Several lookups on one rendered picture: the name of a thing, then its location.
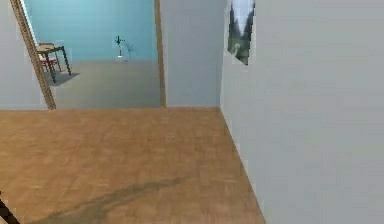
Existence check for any framed forest picture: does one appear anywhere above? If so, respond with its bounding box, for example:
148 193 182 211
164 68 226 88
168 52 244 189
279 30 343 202
227 0 257 66

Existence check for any red seat wooden chair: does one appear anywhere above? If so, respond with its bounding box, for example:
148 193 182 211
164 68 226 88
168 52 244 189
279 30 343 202
39 55 63 74

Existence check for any dark wooden table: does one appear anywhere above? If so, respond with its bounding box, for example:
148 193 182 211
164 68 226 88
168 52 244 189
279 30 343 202
35 41 73 84

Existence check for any black bar object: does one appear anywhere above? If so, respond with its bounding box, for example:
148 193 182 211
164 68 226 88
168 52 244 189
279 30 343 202
0 191 21 224

